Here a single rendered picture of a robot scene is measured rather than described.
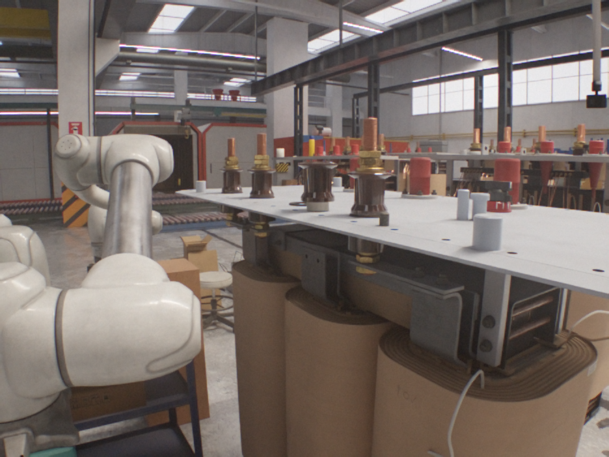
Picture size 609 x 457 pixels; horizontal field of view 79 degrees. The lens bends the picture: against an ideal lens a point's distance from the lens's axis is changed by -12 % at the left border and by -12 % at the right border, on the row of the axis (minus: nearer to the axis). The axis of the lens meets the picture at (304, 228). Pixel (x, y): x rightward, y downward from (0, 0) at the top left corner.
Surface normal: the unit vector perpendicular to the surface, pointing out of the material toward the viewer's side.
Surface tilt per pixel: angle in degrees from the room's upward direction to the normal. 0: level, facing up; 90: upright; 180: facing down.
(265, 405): 90
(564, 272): 11
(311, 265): 90
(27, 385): 99
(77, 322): 53
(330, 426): 90
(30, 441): 90
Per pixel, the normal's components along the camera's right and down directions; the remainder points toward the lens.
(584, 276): -0.16, -0.96
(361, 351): 0.00, 0.15
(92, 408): 0.53, 0.13
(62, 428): 0.25, -0.95
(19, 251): 0.70, -0.24
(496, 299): -0.86, 0.08
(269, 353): -0.29, 0.15
